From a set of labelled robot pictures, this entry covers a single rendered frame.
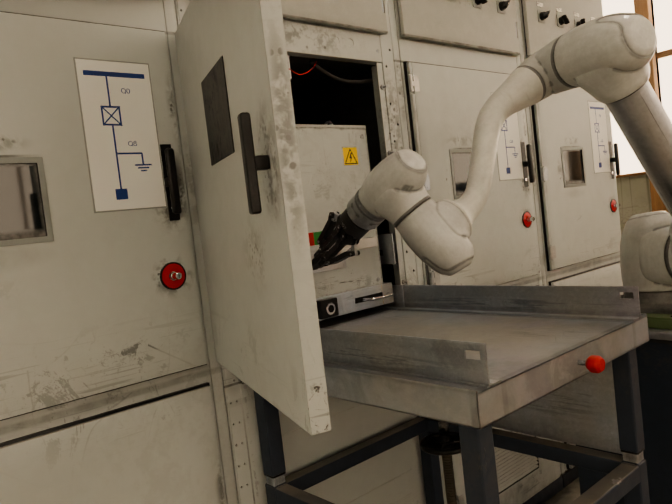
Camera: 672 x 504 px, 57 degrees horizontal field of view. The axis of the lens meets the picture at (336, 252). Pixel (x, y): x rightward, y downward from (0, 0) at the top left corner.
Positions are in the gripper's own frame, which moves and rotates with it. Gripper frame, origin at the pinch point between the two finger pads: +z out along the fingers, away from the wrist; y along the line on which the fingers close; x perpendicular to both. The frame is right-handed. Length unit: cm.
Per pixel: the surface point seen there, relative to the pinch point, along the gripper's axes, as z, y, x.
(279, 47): -65, -1, -48
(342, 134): -10.6, -32.8, 20.1
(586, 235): 5, 7, 144
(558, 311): -31, 38, 33
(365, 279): 10.4, 3.5, 22.6
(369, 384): -26, 38, -26
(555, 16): -39, -69, 135
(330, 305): 9.1, 9.3, 5.0
